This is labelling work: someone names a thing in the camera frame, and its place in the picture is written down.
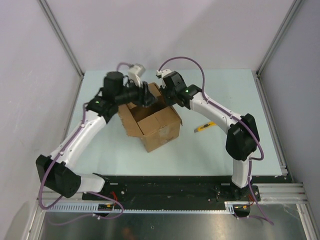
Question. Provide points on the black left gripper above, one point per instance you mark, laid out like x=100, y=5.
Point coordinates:
x=144, y=97

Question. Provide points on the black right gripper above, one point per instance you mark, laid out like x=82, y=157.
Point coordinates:
x=168, y=103

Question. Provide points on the brown cardboard express box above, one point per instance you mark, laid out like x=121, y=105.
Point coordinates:
x=155, y=126

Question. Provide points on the yellow utility knife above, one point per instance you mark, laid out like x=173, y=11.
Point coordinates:
x=204, y=126

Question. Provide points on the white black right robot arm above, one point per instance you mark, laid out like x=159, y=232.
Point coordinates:
x=241, y=130

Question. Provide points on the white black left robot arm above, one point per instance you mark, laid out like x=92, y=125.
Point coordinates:
x=57, y=170

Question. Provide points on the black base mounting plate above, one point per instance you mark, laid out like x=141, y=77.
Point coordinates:
x=218, y=188

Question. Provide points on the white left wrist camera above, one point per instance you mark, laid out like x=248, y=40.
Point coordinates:
x=135, y=73

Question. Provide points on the grey slotted cable duct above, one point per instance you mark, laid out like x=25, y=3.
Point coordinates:
x=96, y=207

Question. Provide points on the left aluminium frame post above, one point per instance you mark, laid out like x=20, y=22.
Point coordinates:
x=53, y=22

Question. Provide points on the aluminium frame post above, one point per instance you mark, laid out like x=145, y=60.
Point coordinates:
x=53, y=22
x=281, y=32

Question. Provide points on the aluminium frame rail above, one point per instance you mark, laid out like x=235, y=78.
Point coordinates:
x=284, y=191

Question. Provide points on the right aluminium frame post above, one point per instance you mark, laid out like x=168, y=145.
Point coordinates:
x=281, y=32

